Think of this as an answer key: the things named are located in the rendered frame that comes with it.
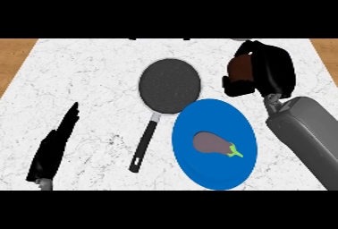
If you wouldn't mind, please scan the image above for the brown cupcake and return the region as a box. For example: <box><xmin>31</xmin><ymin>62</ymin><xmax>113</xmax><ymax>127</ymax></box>
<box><xmin>226</xmin><ymin>53</ymin><xmax>257</xmax><ymax>82</ymax></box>

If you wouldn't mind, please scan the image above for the purple eggplant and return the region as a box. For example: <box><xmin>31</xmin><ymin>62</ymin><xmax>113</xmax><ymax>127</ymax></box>
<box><xmin>192</xmin><ymin>131</ymin><xmax>243</xmax><ymax>158</ymax></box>

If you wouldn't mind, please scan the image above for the dark grey frying pan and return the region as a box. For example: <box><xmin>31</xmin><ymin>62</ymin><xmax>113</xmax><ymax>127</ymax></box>
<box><xmin>128</xmin><ymin>58</ymin><xmax>204</xmax><ymax>174</ymax></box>

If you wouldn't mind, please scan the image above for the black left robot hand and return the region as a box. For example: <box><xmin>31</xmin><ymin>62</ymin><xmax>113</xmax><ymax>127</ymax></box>
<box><xmin>25</xmin><ymin>101</ymin><xmax>81</xmax><ymax>182</ymax></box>

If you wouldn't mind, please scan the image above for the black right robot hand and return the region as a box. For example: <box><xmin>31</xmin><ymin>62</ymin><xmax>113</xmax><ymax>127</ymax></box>
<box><xmin>220</xmin><ymin>39</ymin><xmax>297</xmax><ymax>100</ymax></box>

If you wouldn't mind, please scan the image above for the blue plate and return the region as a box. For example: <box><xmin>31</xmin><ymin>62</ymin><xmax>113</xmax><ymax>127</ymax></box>
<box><xmin>170</xmin><ymin>98</ymin><xmax>258</xmax><ymax>191</ymax></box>

